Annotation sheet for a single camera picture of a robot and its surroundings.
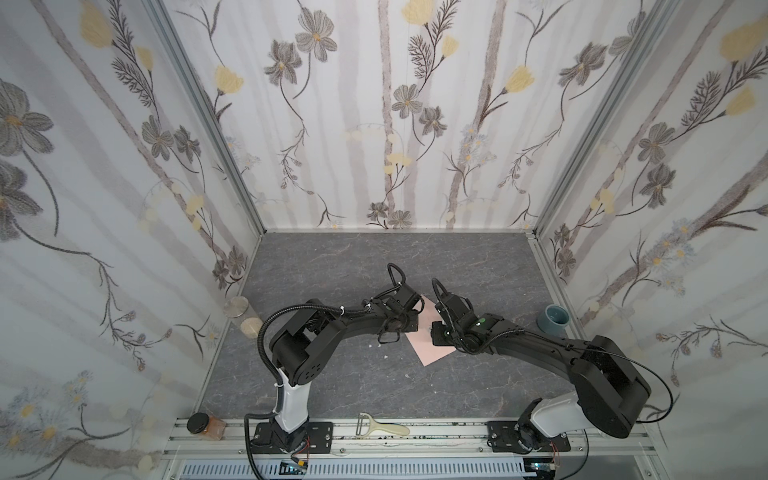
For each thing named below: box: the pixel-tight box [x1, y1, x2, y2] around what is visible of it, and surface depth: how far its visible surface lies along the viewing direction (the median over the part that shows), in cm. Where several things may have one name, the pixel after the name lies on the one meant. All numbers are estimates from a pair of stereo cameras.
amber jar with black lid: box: [186, 412, 227, 441], surface depth 70 cm
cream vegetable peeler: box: [355, 412, 411, 437], surface depth 78 cm
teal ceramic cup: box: [537, 304, 571, 337], surface depth 92 cm
